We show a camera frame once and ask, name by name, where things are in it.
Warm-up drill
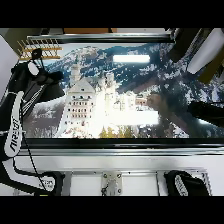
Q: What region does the black cable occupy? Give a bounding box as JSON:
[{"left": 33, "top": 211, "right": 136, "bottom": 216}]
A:
[{"left": 19, "top": 111, "right": 48, "bottom": 192}]

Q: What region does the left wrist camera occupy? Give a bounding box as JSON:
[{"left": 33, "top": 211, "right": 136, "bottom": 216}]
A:
[{"left": 30, "top": 48, "right": 44, "bottom": 68}]

